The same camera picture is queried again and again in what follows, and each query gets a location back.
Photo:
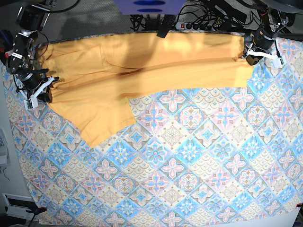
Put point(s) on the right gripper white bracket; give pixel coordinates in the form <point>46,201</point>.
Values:
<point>35,87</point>

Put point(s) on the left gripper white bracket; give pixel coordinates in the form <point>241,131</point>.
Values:
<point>262,44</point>

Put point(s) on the yellow orange T-shirt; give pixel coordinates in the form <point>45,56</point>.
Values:
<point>99,75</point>

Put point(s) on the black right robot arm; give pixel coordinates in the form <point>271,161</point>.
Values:
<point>31,19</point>

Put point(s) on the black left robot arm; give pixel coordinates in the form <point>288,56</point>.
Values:
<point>272,20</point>

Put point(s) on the white power strip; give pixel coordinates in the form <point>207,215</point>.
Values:
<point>197,26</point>

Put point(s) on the red black clamp left top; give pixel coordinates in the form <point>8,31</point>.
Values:
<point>6,44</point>

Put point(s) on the red black clamp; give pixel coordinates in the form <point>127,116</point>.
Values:
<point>6,44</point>
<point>36,210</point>

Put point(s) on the white box at left edge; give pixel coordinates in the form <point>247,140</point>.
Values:
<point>4,152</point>

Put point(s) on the black remote-like device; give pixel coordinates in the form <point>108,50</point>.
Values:
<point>167,23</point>

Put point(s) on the patterned blue tile tablecloth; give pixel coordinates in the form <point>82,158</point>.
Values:
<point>194,157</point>

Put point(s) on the white vent panel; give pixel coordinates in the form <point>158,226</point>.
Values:
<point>17,205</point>

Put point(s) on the red black clamp bottom left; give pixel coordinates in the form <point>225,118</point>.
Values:
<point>36,210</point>

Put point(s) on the purple robot base plate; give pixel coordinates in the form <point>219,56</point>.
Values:
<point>134,7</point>

